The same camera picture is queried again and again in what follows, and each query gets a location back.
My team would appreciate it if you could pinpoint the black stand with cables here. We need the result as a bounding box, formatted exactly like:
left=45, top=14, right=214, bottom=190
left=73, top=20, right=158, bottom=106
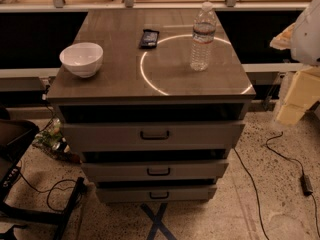
left=0, top=106, right=85, bottom=240

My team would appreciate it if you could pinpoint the top grey drawer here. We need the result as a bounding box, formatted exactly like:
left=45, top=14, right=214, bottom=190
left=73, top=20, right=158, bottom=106
left=62, top=121, right=244, bottom=153

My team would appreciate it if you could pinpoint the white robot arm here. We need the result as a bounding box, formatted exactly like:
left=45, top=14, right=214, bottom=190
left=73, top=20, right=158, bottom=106
left=270, top=0, right=320, bottom=125

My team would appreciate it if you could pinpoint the dark snack bar wrapper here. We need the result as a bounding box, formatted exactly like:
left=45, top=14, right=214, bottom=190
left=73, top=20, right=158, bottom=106
left=139, top=29, right=159, bottom=49

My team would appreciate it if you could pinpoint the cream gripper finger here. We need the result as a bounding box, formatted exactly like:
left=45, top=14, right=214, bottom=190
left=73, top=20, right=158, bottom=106
left=270, top=23, right=295, bottom=50
left=275, top=67, right=320, bottom=126

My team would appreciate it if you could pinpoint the grey drawer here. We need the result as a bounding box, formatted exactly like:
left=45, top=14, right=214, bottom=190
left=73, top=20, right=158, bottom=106
left=81, top=159, right=228, bottom=183
left=62, top=121, right=244, bottom=153
left=96, top=185, right=217, bottom=203

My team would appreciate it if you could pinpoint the black power adapter with cable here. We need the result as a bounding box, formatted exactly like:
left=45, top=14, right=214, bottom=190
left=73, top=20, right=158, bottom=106
left=265, top=133, right=320, bottom=238

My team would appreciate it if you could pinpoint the long black floor cable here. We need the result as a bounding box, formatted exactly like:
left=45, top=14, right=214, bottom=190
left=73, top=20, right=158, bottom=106
left=232, top=147, right=270, bottom=240

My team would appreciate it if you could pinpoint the middle grey drawer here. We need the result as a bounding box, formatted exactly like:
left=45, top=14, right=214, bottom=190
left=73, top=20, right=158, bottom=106
left=81, top=159, right=228, bottom=183

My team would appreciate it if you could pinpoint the grey three-drawer cabinet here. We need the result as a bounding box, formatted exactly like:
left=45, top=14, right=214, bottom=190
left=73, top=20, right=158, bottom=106
left=48, top=9, right=255, bottom=190

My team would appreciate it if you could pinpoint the clear plastic water bottle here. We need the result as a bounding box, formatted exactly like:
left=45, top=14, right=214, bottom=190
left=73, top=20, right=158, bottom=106
left=190, top=2, right=217, bottom=71

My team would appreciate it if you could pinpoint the pile of cans and trash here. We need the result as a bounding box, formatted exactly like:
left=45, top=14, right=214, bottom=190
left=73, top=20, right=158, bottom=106
left=32, top=118, right=81, bottom=164

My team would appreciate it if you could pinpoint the white ceramic bowl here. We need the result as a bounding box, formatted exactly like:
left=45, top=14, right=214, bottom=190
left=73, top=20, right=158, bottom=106
left=59, top=42, right=104, bottom=78

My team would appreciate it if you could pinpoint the bottom grey drawer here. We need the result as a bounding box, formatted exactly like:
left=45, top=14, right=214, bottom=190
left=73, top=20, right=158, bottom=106
left=96, top=185, right=217, bottom=203

